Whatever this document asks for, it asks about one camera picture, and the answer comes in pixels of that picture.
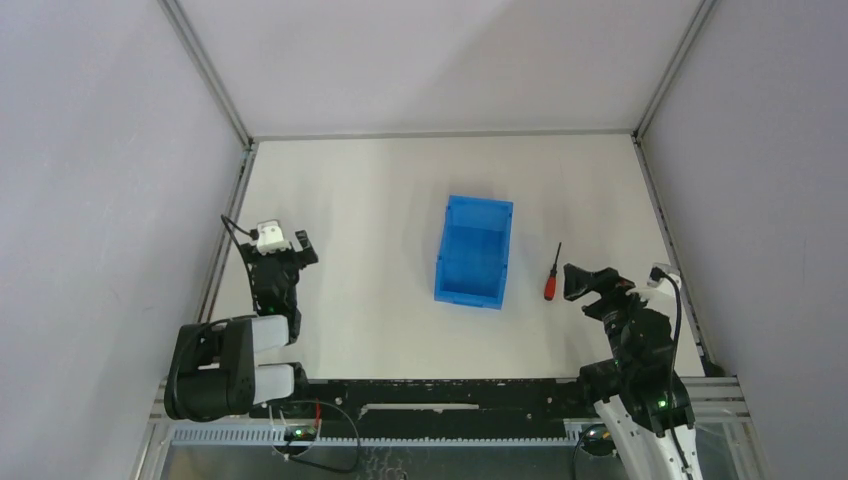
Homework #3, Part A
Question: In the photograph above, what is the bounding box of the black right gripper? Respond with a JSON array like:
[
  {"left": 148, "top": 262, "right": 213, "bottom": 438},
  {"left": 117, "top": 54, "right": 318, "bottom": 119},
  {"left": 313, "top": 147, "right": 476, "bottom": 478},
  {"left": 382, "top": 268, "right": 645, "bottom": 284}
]
[{"left": 564, "top": 262, "right": 661, "bottom": 372}]

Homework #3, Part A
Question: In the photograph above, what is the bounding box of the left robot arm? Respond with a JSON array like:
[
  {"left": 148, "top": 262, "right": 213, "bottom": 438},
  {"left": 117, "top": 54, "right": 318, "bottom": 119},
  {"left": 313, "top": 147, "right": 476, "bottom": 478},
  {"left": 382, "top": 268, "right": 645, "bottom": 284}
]
[{"left": 163, "top": 224, "right": 318, "bottom": 423}]

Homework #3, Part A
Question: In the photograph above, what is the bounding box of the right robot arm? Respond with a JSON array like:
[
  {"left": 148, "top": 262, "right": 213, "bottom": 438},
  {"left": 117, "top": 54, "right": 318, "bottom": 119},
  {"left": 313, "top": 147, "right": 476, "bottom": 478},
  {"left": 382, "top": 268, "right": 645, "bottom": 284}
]
[{"left": 563, "top": 263, "right": 703, "bottom": 479}]

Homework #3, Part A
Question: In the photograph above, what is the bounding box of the blue plastic bin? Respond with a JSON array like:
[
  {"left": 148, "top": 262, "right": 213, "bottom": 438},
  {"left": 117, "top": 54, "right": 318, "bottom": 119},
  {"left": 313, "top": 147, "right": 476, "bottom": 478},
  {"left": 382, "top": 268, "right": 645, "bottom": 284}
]
[{"left": 434, "top": 195, "right": 513, "bottom": 310}]

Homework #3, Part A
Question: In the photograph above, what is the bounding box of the small green circuit board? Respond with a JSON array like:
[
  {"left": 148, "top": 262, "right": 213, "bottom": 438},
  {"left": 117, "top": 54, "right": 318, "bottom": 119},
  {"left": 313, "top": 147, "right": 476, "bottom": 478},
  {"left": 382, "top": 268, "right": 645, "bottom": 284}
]
[{"left": 284, "top": 426, "right": 318, "bottom": 443}]

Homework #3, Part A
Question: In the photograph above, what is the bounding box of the red handled screwdriver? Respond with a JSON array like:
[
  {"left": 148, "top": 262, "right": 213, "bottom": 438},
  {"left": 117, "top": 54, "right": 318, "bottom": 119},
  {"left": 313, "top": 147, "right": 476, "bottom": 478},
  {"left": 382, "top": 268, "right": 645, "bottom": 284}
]
[{"left": 543, "top": 243, "right": 562, "bottom": 301}]

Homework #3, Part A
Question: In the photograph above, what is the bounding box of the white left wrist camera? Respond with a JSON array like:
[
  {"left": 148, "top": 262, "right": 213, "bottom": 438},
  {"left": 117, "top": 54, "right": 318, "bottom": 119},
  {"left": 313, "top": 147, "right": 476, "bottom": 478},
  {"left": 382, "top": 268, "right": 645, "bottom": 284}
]
[{"left": 255, "top": 220, "right": 292, "bottom": 255}]

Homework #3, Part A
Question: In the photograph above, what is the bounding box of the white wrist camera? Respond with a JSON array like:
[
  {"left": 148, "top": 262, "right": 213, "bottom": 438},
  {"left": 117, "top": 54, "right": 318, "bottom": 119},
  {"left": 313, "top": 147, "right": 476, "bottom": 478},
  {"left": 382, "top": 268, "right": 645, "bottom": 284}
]
[
  {"left": 255, "top": 220, "right": 292, "bottom": 255},
  {"left": 627, "top": 263, "right": 682, "bottom": 300}
]

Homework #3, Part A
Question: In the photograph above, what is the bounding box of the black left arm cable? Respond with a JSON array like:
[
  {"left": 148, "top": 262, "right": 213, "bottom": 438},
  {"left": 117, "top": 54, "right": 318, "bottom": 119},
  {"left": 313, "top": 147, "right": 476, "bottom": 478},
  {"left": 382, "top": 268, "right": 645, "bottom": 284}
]
[{"left": 220, "top": 214, "right": 261, "bottom": 313}]

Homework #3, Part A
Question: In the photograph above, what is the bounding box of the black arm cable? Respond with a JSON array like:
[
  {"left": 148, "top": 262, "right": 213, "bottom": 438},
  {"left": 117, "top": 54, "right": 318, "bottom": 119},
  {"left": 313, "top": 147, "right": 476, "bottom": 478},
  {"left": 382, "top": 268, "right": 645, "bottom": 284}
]
[
  {"left": 220, "top": 214, "right": 261, "bottom": 313},
  {"left": 652, "top": 266, "right": 694, "bottom": 480}
]

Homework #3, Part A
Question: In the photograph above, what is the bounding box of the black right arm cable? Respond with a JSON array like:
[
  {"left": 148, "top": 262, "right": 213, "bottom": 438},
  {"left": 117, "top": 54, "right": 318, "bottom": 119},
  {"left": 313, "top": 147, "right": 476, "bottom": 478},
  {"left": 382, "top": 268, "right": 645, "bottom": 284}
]
[{"left": 652, "top": 266, "right": 694, "bottom": 480}]

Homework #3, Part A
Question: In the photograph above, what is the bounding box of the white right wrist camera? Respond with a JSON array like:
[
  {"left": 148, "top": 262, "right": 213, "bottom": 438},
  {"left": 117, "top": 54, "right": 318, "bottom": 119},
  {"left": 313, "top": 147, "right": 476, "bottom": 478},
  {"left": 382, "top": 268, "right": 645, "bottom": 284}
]
[{"left": 627, "top": 263, "right": 682, "bottom": 300}]

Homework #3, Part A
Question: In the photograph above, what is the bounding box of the black mounting rail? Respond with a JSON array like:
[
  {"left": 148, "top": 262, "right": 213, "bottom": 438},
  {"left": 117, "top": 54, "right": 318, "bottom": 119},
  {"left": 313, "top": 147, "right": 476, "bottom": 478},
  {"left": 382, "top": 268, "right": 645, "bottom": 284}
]
[{"left": 248, "top": 378, "right": 597, "bottom": 440}]

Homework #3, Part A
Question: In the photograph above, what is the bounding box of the black looped floor cable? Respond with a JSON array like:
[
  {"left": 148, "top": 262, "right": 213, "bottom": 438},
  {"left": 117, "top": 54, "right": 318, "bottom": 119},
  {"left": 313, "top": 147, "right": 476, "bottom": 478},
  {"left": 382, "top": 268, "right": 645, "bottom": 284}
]
[{"left": 268, "top": 399, "right": 363, "bottom": 475}]

